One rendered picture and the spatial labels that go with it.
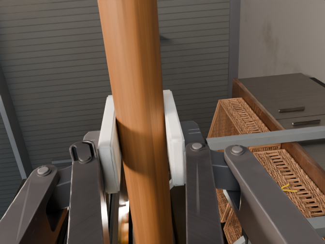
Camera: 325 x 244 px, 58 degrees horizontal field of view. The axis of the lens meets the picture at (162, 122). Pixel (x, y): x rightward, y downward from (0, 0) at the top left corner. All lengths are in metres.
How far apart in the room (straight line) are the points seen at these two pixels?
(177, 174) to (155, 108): 0.04
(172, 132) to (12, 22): 3.63
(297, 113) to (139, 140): 1.52
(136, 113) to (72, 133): 3.82
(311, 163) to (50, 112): 3.21
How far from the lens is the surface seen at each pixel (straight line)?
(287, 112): 1.66
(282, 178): 1.27
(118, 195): 1.71
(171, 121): 0.16
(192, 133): 0.17
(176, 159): 0.15
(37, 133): 4.08
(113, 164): 0.15
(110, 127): 0.17
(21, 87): 3.90
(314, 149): 1.38
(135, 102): 0.16
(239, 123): 1.61
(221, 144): 1.26
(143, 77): 0.16
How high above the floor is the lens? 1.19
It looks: 3 degrees down
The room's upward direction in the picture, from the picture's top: 96 degrees counter-clockwise
